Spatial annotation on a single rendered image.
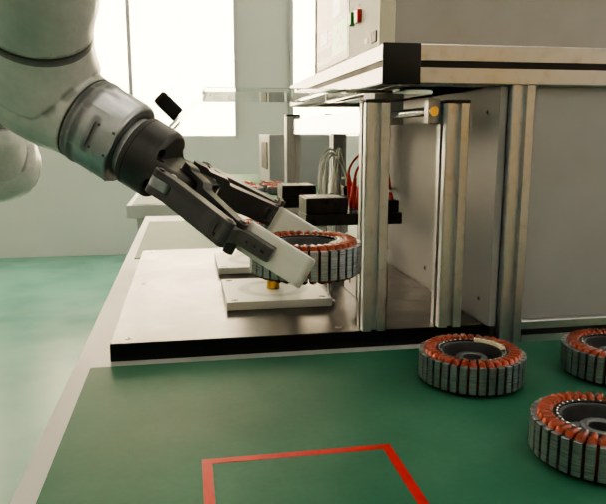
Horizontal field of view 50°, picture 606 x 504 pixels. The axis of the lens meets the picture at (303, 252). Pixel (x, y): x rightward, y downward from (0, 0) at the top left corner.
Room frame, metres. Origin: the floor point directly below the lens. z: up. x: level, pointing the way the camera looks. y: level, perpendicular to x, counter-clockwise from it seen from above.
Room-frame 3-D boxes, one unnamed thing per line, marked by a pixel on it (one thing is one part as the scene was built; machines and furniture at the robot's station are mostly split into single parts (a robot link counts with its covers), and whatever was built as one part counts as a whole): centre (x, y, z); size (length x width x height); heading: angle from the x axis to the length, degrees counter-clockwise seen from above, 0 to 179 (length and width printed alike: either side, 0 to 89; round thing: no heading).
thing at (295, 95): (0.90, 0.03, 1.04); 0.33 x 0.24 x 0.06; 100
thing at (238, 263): (1.21, 0.09, 0.78); 0.15 x 0.15 x 0.01; 10
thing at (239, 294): (0.97, 0.05, 0.78); 0.15 x 0.15 x 0.01; 10
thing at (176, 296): (1.09, 0.05, 0.76); 0.64 x 0.47 x 0.02; 10
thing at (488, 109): (1.13, -0.18, 0.92); 0.66 x 0.01 x 0.30; 10
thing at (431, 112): (1.12, -0.11, 1.04); 0.62 x 0.02 x 0.03; 10
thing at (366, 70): (1.15, -0.25, 1.09); 0.68 x 0.44 x 0.05; 10
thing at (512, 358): (0.67, -0.18, 0.77); 0.11 x 0.11 x 0.04
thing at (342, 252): (0.64, 0.00, 0.89); 0.11 x 0.11 x 0.04
